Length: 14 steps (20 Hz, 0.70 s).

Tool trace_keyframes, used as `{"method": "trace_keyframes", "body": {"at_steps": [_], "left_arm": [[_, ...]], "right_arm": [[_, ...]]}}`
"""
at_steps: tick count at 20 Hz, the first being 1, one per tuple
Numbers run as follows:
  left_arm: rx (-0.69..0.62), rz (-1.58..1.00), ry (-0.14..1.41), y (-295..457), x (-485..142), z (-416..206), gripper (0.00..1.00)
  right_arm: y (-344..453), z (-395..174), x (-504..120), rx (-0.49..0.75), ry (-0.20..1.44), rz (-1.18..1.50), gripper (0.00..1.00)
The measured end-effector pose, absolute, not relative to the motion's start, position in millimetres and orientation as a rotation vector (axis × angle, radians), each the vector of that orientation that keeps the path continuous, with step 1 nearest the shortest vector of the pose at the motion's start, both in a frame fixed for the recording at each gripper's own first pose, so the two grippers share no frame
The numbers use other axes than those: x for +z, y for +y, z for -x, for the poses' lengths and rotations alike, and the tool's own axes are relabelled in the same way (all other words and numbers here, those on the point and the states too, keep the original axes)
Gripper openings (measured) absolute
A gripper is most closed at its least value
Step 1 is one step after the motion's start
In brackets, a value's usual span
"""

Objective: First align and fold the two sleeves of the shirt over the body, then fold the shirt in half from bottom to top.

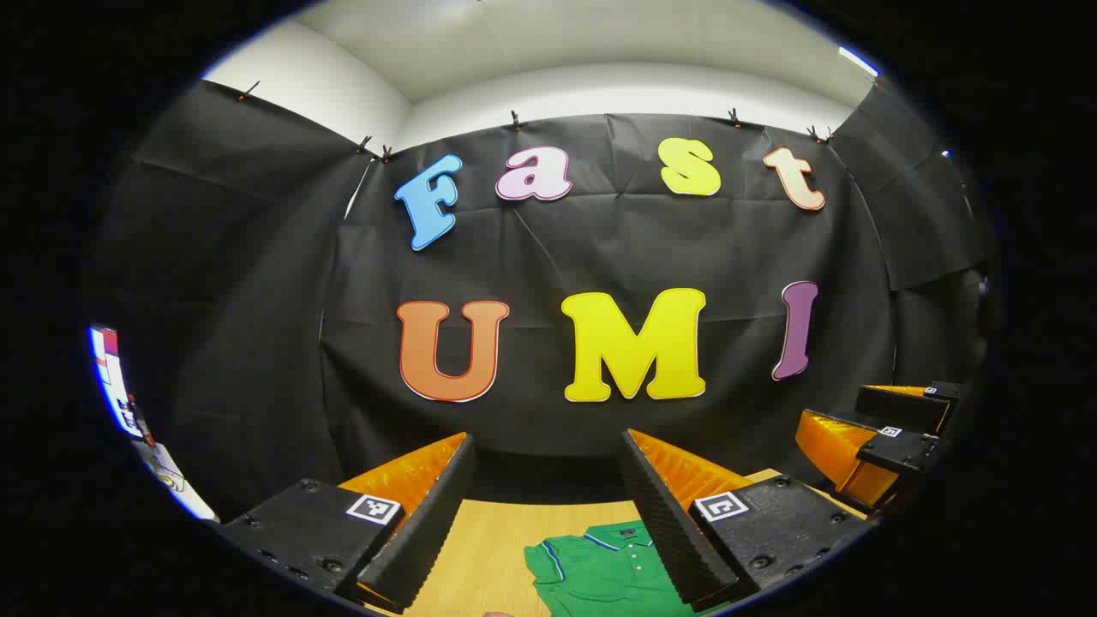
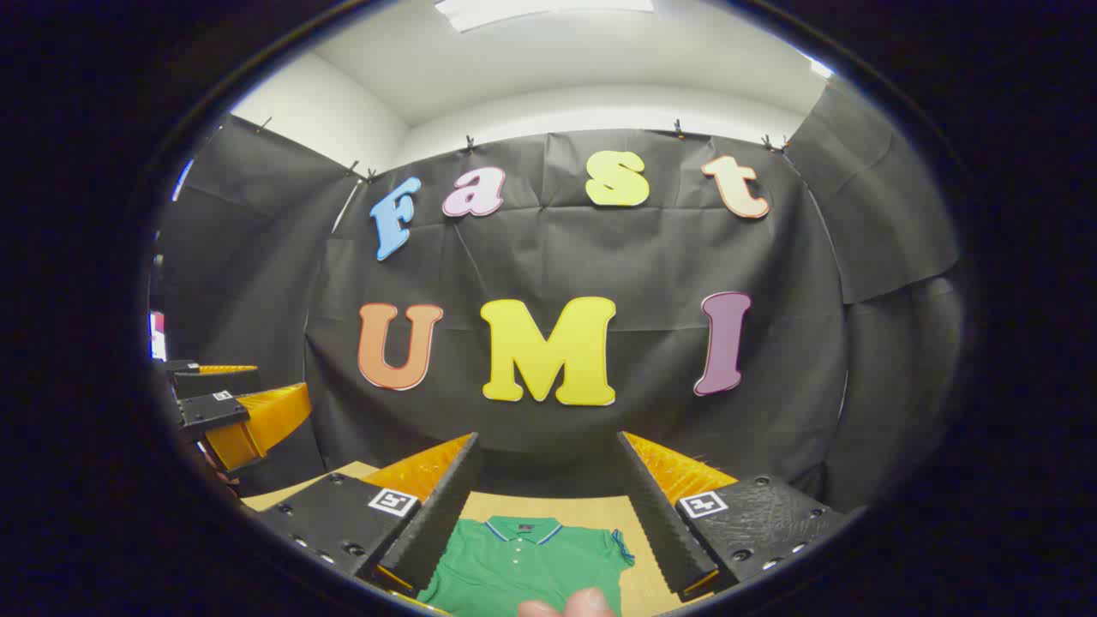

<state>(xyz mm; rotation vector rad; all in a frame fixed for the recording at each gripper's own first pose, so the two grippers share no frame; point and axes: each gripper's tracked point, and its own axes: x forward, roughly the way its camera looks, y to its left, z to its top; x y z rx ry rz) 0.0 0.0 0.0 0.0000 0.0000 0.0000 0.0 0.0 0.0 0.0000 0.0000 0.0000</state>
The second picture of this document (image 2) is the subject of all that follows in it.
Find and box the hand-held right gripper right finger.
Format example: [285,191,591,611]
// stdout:
[615,431,866,602]

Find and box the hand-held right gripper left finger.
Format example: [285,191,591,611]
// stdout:
[243,433,483,601]

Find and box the green T-shirt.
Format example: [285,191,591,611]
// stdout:
[417,514,637,617]

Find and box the black backdrop cloth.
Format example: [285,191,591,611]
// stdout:
[153,75,965,515]

